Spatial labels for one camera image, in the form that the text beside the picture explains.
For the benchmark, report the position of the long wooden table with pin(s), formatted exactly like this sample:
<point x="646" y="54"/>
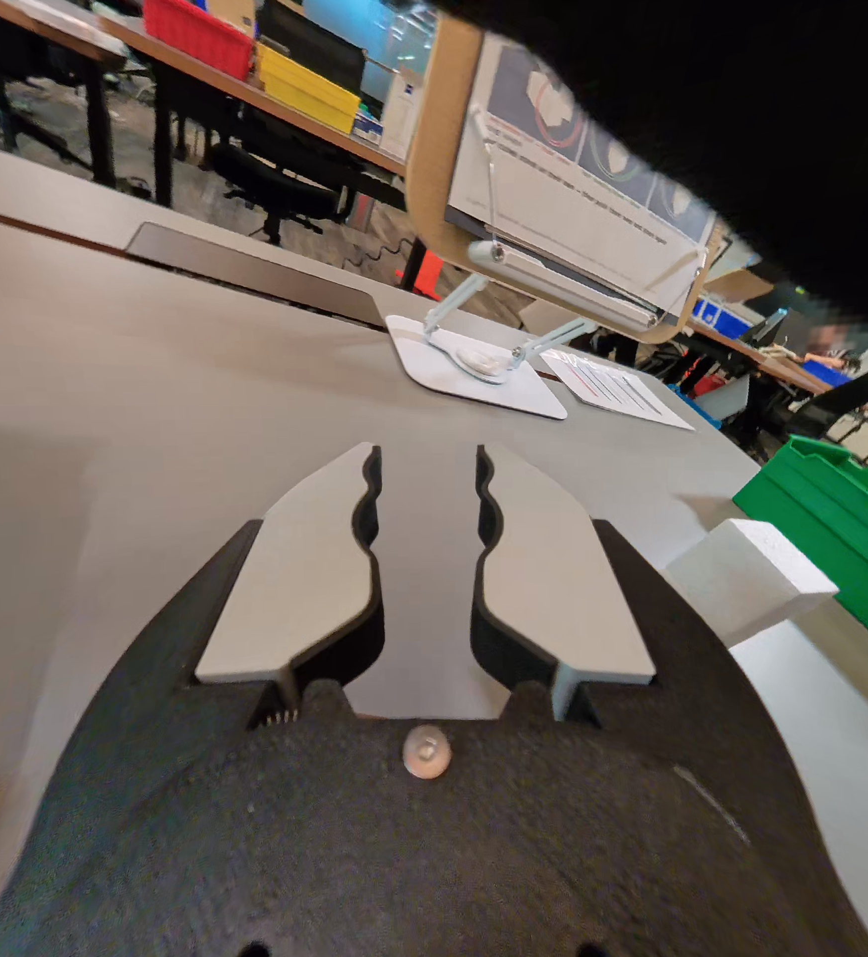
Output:
<point x="202" y="71"/>

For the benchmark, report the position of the laminated sheet with lines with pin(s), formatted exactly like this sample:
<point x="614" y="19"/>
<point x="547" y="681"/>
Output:
<point x="613" y="389"/>

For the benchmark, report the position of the wooden table with black legs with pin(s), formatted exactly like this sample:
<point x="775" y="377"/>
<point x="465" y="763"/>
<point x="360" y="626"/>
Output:
<point x="45" y="26"/>

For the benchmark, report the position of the orange plastic object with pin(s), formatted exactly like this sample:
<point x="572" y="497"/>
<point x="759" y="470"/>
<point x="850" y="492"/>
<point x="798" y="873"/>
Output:
<point x="425" y="275"/>

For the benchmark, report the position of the black office chair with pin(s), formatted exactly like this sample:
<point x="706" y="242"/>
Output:
<point x="277" y="187"/>

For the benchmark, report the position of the green plastic bin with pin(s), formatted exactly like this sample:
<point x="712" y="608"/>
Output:
<point x="845" y="523"/>

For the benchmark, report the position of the white box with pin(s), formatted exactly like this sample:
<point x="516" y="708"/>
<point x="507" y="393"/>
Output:
<point x="402" y="112"/>

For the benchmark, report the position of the wooden document stand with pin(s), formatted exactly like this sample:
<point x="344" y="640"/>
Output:
<point x="434" y="149"/>

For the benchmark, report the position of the blue plastic bin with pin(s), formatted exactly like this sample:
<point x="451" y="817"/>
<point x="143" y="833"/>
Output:
<point x="718" y="312"/>

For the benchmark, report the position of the printed instruction sheet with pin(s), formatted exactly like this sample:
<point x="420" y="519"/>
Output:
<point x="553" y="217"/>

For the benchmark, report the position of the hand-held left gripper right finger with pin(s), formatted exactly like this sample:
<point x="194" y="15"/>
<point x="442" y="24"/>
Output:
<point x="561" y="590"/>

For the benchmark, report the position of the wooden table with bins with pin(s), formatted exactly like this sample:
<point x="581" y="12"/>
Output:
<point x="770" y="359"/>

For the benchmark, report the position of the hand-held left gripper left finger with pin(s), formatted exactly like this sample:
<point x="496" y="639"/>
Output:
<point x="307" y="583"/>

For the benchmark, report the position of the red plastic bin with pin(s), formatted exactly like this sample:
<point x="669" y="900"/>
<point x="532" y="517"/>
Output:
<point x="195" y="34"/>

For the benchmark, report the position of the yellow plastic bin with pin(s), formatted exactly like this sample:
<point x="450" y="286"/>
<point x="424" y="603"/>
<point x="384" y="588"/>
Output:
<point x="307" y="86"/>

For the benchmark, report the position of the white foam cube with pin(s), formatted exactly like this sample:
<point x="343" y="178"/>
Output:
<point x="740" y="590"/>

